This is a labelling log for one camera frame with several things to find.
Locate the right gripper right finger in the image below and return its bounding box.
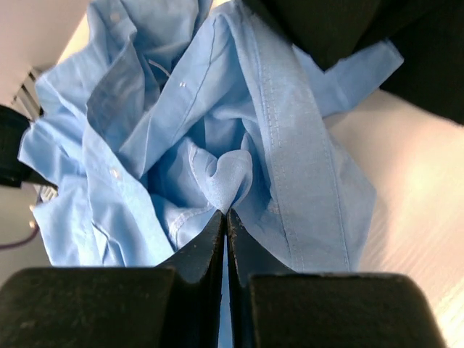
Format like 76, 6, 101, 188
226, 211, 445, 347

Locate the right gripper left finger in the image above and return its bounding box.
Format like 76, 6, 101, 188
1, 212, 223, 347

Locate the light blue shirt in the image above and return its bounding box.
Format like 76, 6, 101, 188
17, 0, 405, 273

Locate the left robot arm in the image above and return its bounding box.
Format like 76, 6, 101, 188
1, 105, 57, 189

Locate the black shirt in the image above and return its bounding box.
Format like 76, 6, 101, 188
246, 1, 463, 123

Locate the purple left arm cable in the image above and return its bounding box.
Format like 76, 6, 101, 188
0, 224, 40, 251

